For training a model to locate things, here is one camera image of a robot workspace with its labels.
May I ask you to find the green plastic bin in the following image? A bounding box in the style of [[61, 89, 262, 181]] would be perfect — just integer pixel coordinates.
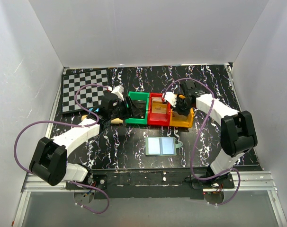
[[125, 91, 150, 125]]

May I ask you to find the yellow plastic bin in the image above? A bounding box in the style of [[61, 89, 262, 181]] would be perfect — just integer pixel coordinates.
[[170, 109, 194, 128]]

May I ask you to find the red plastic bin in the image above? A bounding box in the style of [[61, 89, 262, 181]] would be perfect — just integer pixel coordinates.
[[147, 93, 170, 126]]

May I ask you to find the green card holder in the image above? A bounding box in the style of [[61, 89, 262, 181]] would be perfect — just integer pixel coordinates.
[[145, 137, 183, 156]]

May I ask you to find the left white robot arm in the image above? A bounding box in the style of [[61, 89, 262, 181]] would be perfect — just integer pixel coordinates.
[[29, 93, 141, 186]]

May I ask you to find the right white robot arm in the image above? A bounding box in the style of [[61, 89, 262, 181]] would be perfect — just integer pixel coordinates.
[[173, 79, 258, 181]]

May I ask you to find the black card in green bin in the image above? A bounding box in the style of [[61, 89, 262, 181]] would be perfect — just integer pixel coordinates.
[[133, 100, 146, 119]]

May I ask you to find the orange card in red bin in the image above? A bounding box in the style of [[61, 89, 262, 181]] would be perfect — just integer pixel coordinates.
[[151, 97, 168, 114]]

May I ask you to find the cream plastic crayon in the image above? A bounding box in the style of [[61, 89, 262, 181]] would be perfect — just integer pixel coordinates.
[[81, 115, 123, 124]]

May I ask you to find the blue plastic crayon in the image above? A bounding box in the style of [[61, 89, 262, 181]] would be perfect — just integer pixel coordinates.
[[89, 107, 99, 113]]

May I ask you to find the checkered chessboard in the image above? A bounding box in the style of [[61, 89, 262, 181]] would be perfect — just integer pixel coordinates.
[[61, 69, 108, 114]]

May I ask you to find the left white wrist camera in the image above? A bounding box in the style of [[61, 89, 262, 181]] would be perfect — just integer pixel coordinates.
[[111, 85, 124, 101]]

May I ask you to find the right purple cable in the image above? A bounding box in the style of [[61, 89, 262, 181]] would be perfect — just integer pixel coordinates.
[[163, 78, 241, 206]]

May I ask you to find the purple cable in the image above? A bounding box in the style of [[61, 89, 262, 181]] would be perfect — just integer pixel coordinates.
[[14, 84, 112, 215], [163, 78, 241, 206]]

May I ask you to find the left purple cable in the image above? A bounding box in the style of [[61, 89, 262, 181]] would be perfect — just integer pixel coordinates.
[[14, 84, 112, 215]]

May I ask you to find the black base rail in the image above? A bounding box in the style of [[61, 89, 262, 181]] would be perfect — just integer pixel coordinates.
[[65, 165, 235, 201]]

